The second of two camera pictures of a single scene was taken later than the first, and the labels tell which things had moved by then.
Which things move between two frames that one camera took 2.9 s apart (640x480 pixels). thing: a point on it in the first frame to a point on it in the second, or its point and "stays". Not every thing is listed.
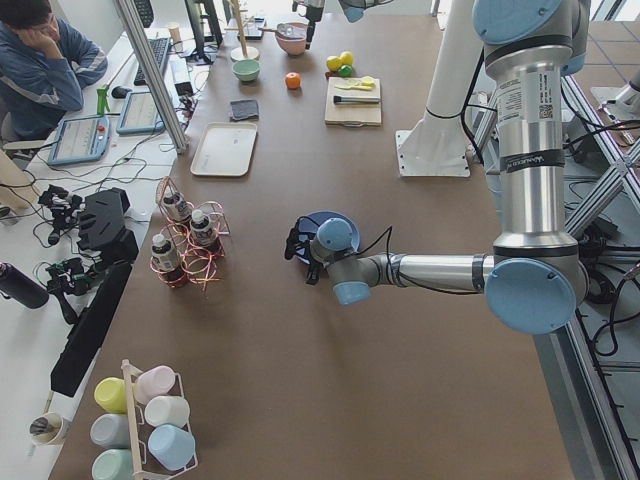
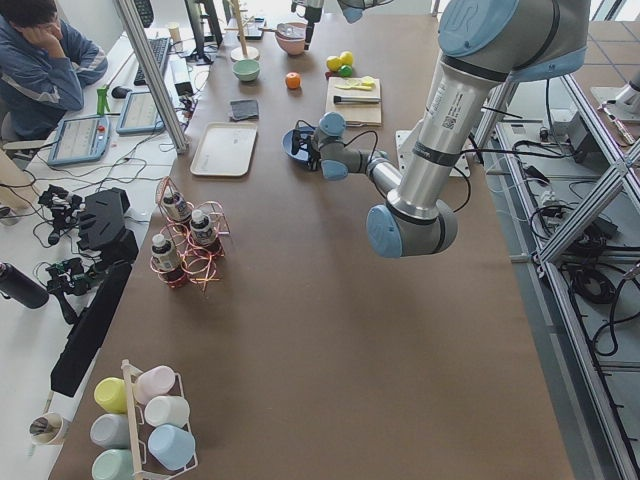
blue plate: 310,222 to 304,131
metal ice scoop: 283,29 stays
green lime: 345,71 stays
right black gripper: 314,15 stays
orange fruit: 293,80 stays
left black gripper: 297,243 to 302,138
